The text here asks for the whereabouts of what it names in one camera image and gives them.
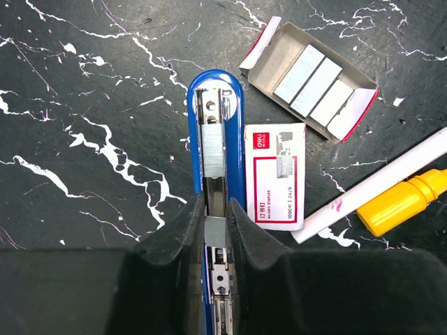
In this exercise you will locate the staple tray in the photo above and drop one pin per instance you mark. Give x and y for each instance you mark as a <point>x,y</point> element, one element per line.
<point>277,49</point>

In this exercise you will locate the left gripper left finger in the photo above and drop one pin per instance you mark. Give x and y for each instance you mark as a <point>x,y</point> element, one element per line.
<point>151,288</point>

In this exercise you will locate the red white staple box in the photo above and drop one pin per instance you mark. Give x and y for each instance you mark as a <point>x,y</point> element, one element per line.
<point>275,175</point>

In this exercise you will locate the white marker pen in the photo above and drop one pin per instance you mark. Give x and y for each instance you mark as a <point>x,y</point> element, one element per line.
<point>399,169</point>

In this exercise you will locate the staple strip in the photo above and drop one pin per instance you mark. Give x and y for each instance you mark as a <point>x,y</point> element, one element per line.
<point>213,150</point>
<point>215,231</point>

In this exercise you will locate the yellow marker cap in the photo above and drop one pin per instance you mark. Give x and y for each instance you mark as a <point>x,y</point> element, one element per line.
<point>401,202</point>

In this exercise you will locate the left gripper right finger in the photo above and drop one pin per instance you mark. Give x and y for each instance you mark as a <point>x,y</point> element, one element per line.
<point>286,291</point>

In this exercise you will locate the staples strip in box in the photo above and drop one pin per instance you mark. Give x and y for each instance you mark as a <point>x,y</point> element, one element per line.
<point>312,87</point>

